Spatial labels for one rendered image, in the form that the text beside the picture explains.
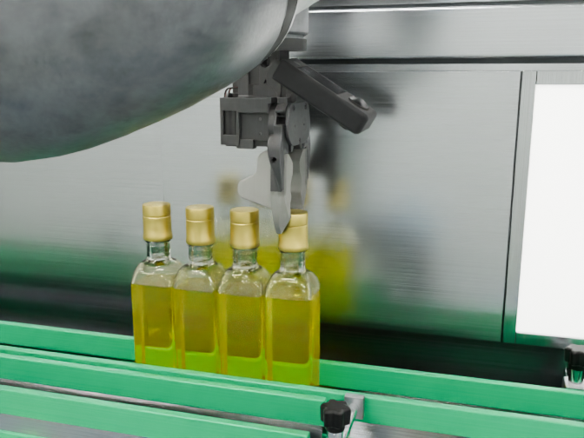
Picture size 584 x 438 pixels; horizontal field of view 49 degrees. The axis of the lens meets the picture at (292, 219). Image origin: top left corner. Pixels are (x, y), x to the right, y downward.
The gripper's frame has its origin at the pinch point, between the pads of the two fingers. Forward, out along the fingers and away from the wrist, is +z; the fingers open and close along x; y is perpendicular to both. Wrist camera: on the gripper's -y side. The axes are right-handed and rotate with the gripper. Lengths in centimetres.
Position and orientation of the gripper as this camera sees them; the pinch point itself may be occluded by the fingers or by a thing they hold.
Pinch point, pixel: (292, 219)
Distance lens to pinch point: 74.5
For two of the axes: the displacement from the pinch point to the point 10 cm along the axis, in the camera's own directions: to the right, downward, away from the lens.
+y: -9.4, -0.8, 3.4
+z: 0.0, 9.8, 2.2
